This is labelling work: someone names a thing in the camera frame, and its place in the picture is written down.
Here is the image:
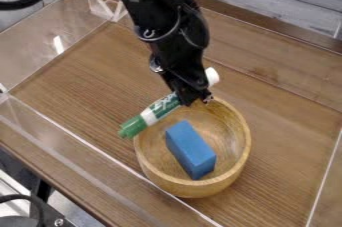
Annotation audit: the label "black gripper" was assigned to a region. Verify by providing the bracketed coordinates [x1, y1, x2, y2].
[134, 0, 213, 106]

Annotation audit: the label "green Expo marker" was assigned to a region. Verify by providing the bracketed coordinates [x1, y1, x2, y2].
[117, 66, 222, 140]

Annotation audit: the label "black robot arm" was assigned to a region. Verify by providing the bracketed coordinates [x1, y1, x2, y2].
[0, 0, 211, 106]

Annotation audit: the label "brown wooden bowl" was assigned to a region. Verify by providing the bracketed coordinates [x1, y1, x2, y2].
[134, 98, 252, 198]

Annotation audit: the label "blue rectangular block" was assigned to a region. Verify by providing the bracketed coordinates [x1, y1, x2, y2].
[166, 120, 217, 180]

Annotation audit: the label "clear acrylic tray walls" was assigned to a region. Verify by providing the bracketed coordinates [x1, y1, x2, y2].
[0, 0, 342, 227]

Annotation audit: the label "black cable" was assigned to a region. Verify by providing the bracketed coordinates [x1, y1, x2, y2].
[0, 193, 46, 227]

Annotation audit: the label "black metal table bracket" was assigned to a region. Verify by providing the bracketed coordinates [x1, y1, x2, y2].
[30, 180, 77, 227]

